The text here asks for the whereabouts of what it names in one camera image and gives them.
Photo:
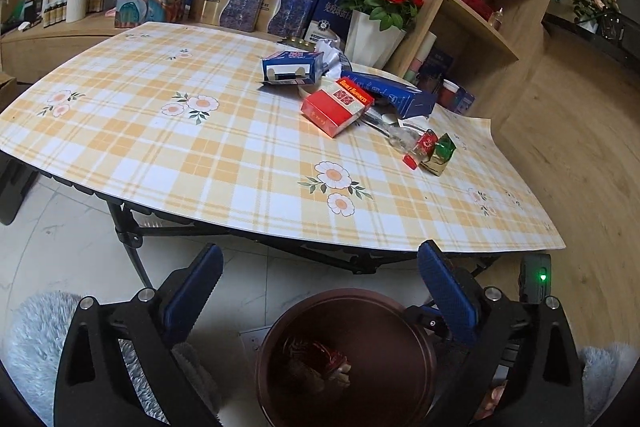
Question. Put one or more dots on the gold embossed tray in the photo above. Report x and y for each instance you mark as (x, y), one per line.
(295, 42)

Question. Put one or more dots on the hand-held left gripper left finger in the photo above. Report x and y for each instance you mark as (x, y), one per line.
(195, 292)

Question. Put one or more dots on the person's right leg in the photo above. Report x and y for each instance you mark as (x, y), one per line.
(605, 377)

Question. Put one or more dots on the row of small brown bottles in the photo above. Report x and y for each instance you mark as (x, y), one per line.
(52, 14)

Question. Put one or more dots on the navy carton with round emblem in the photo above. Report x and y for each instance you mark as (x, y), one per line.
(325, 29)

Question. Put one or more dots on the stack of pastel paper cups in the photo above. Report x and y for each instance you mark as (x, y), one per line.
(424, 54)

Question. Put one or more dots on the cardboard box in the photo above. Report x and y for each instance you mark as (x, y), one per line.
(7, 87)

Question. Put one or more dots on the person's leg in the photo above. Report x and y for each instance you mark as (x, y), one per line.
(35, 347)
(605, 377)

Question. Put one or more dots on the small perfume bottle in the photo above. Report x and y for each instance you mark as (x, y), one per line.
(496, 19)

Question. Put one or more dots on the black plastic object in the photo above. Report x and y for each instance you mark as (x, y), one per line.
(17, 192)

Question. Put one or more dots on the red shiny wrapper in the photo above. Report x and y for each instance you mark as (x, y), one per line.
(327, 359)

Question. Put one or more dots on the person's left leg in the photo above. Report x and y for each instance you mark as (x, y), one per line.
(35, 347)

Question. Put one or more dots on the red roses in white pot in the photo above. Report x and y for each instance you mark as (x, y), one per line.
(372, 39)

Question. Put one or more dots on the blue white carton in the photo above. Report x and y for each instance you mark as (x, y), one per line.
(295, 63)

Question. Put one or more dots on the red cup with white lid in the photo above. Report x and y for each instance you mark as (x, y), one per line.
(448, 94)

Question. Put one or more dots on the gold blue gift box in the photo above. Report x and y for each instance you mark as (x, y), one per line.
(227, 2)
(285, 12)

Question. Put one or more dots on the dark blue long box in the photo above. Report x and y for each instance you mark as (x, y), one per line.
(405, 99)

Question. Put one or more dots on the copper teal printed box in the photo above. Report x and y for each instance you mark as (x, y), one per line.
(150, 9)

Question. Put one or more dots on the brown round trash bin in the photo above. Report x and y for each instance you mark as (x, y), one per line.
(395, 357)

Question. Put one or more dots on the black counter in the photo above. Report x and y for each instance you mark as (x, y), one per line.
(575, 39)

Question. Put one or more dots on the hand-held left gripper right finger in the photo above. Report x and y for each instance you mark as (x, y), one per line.
(447, 299)

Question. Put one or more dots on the red cigarette pack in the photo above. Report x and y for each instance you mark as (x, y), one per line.
(330, 109)

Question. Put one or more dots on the red foil packet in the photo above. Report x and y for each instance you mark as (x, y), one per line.
(428, 142)

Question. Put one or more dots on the clear bottle with red cap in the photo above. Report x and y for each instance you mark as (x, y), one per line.
(400, 138)

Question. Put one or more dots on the plaid floral tablecloth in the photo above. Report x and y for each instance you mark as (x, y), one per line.
(200, 157)

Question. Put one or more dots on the black folding table frame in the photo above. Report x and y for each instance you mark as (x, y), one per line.
(125, 227)

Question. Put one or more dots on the brown cup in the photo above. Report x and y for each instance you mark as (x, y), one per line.
(427, 83)

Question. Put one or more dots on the small blue printed box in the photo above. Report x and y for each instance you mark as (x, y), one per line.
(465, 102)

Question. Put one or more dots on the navy printed box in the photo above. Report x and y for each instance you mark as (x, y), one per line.
(440, 67)

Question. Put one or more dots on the grey floor socket plate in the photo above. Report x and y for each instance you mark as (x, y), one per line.
(252, 339)

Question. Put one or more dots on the green gold foil packet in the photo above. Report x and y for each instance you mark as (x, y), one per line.
(442, 156)

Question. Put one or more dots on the silver wrapper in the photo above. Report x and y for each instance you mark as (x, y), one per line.
(334, 59)

